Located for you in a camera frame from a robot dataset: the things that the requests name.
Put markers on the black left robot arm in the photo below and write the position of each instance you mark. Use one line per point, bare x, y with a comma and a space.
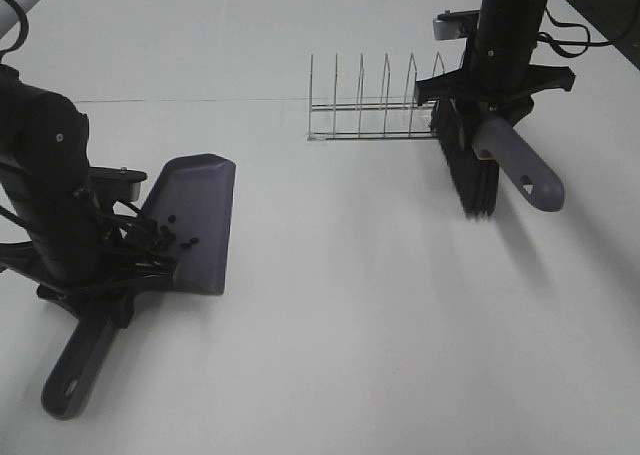
89, 247

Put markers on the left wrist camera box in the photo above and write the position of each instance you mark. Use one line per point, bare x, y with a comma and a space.
116, 184

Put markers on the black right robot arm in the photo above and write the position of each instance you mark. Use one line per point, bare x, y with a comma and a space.
496, 71

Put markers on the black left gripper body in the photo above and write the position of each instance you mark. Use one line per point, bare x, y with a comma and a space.
112, 294

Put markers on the pile of coffee beans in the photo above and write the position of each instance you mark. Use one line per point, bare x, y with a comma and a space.
167, 243

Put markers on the purple plastic dustpan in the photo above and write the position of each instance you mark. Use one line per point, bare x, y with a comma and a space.
198, 191

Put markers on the purple brush with black bristles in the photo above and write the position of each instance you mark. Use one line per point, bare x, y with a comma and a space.
478, 146

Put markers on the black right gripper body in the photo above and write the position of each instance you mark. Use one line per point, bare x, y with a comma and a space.
462, 86

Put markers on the metal wire rack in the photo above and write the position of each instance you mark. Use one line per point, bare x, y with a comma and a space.
361, 108

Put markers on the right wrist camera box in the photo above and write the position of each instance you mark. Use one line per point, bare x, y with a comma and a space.
455, 25

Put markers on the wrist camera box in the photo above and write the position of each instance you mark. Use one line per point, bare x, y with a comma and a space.
455, 25
116, 184

